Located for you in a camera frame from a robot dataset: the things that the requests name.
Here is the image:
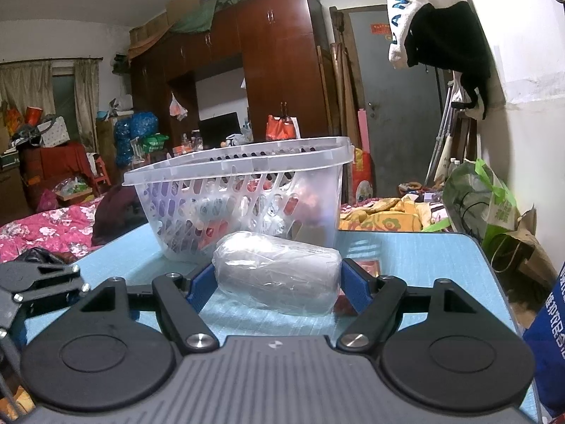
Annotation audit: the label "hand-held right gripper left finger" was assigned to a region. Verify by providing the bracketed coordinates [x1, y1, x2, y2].
[82, 263, 220, 355]

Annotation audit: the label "metal crutches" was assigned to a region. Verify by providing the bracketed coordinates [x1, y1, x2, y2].
[425, 81, 460, 183]

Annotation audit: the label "clear-wrapped white roll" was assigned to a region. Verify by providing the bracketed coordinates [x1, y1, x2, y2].
[213, 231, 344, 318]

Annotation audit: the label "dark maroon cloth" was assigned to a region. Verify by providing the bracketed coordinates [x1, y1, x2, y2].
[91, 184, 147, 247]

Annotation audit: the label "hanging clear plastic bag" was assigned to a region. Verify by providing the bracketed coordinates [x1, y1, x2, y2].
[169, 93, 189, 121]

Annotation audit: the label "green plastic bag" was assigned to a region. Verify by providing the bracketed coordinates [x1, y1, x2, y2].
[442, 158, 520, 240]

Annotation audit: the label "yellow patterned blanket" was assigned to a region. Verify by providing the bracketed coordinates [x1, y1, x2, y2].
[339, 193, 452, 233]

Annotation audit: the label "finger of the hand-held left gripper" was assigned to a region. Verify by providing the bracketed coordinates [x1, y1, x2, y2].
[0, 261, 82, 294]
[0, 282, 92, 330]

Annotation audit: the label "red cloth covered furniture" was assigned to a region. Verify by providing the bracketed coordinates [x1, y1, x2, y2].
[20, 142, 94, 197]

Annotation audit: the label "grey door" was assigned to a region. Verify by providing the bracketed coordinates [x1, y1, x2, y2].
[348, 9, 447, 197]

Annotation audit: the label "pink floral blanket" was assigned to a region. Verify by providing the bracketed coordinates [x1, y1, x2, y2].
[0, 195, 107, 271]

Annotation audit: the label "black hanging garment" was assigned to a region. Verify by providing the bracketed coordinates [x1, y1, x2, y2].
[405, 2, 494, 121]

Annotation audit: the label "beige curtains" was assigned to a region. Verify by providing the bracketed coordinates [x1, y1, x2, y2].
[0, 59, 101, 153]

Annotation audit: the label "brown wooden wardrobe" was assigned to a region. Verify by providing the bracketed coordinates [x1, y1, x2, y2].
[127, 0, 333, 153]

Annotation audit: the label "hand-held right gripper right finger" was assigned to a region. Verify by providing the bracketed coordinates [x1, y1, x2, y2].
[336, 258, 480, 354]

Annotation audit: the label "clear plastic slotted basket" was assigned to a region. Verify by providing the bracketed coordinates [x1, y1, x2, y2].
[123, 136, 355, 262]

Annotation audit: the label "blue patterned bags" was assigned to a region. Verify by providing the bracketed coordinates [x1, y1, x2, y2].
[113, 111, 160, 169]

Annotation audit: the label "red snack packet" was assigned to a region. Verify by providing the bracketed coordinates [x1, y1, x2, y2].
[334, 260, 382, 316]

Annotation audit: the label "black monitor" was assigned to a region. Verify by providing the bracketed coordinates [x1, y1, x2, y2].
[198, 112, 242, 149]

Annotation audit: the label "blue printed bag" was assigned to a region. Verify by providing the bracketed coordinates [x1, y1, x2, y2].
[522, 260, 565, 418]

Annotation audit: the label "orange plastic bag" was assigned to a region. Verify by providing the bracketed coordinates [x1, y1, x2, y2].
[266, 115, 302, 140]

